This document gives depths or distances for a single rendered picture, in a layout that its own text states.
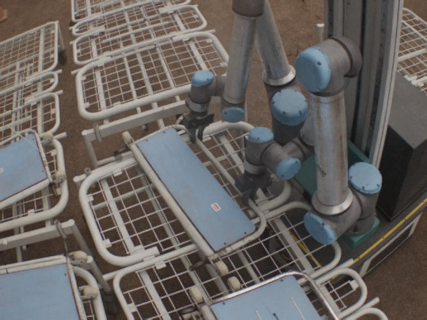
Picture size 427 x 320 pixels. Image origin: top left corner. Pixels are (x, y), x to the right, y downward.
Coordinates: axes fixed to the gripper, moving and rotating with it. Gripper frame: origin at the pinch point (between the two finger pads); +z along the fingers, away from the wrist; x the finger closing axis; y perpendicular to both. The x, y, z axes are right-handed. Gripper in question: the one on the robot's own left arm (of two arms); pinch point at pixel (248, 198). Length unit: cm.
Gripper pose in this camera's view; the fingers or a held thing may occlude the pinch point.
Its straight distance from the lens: 209.4
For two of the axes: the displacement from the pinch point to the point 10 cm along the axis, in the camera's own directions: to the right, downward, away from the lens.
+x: -8.5, 2.8, -4.5
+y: -5.2, -6.0, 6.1
